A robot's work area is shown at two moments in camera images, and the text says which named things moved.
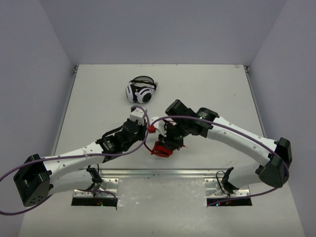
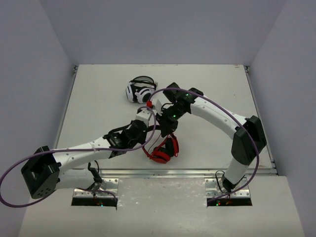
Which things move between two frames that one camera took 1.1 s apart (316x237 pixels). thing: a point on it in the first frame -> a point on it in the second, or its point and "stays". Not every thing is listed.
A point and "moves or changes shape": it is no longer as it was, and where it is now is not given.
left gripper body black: x=142 y=128 stays
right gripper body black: x=176 y=134 -> x=170 y=117
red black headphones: x=160 y=150 moves or changes shape
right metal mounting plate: x=213 y=190 stays
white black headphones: x=140 y=88 stays
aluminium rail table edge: x=173 y=173 stays
